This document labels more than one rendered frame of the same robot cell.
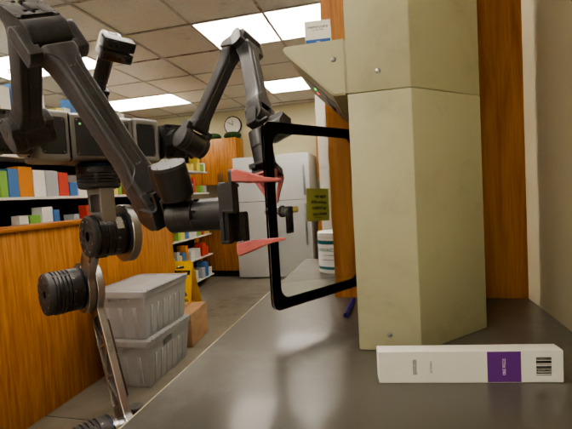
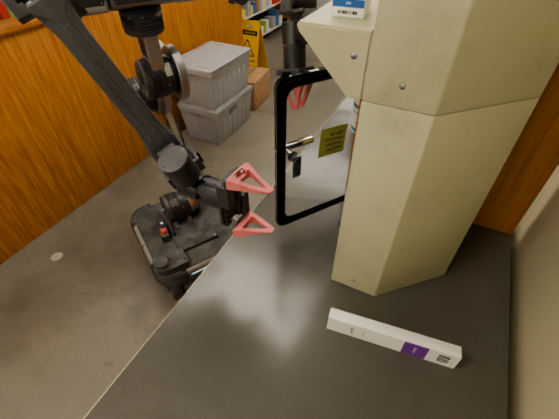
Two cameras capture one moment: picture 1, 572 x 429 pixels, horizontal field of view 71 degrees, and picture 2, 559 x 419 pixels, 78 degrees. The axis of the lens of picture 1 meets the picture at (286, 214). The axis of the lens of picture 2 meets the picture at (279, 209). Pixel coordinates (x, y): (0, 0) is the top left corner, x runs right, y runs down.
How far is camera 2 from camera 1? 0.48 m
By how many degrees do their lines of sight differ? 42
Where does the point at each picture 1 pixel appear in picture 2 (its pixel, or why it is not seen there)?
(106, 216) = (155, 65)
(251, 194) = not seen: outside the picture
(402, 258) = (376, 245)
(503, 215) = (526, 168)
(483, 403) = (383, 374)
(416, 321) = (376, 282)
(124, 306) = (195, 81)
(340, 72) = (358, 75)
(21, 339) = not seen: hidden behind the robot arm
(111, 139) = (123, 110)
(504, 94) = not seen: outside the picture
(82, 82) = (81, 48)
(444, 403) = (358, 365)
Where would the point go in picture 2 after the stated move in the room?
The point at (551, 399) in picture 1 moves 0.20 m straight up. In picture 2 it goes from (431, 385) to (469, 336)
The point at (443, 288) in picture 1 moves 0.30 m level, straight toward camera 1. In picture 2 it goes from (409, 262) to (351, 378)
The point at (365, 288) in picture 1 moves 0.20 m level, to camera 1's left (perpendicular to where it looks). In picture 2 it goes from (342, 252) to (256, 237)
